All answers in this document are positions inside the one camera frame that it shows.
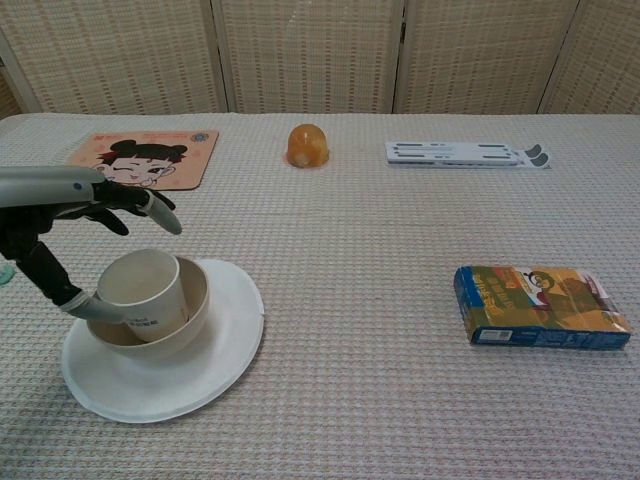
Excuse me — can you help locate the white paper plate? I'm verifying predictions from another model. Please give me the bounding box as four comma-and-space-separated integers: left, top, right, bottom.
59, 258, 265, 425

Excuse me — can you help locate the woven folding screen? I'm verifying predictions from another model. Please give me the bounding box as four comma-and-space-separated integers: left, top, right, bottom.
0, 0, 640, 120

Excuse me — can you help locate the pale woven tablecloth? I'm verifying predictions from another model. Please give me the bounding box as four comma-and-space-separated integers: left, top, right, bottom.
0, 112, 640, 480

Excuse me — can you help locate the colourful snack box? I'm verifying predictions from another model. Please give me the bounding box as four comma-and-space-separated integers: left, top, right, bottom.
453, 264, 632, 352

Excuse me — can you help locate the white paper cup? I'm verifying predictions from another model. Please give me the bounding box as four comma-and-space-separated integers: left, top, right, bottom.
96, 248, 189, 344

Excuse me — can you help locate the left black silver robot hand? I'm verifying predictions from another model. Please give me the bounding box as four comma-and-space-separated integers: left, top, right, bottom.
0, 166, 184, 321

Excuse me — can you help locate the orange jelly cup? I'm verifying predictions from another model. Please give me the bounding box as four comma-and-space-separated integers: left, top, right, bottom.
283, 124, 331, 169

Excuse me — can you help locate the beige bowl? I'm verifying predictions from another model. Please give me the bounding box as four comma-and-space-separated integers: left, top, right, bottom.
85, 255, 210, 362

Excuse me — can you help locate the white folded laptop stand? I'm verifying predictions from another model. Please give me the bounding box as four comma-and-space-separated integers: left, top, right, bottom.
384, 141, 552, 170

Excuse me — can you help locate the cartoon girl mouse pad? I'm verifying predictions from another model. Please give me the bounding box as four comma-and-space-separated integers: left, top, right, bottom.
67, 129, 220, 194

